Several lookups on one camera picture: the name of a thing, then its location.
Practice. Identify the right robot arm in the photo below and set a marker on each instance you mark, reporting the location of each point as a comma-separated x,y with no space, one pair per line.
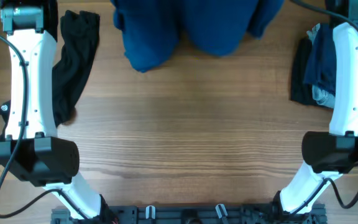
329,155

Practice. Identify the folded black garment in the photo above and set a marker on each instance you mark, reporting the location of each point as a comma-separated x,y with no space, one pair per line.
300,92

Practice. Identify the black t-shirt with logo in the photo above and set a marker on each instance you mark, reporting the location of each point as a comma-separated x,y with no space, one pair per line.
60,57

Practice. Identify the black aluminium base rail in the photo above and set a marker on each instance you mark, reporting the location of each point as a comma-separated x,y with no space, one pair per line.
240,214

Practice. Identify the blue t-shirt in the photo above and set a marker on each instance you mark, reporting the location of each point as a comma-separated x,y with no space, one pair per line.
151,29

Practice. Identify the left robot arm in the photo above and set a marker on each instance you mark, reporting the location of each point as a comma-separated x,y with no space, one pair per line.
31,149

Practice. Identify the folded navy blue garment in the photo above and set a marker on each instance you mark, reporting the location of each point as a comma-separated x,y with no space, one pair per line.
321,66

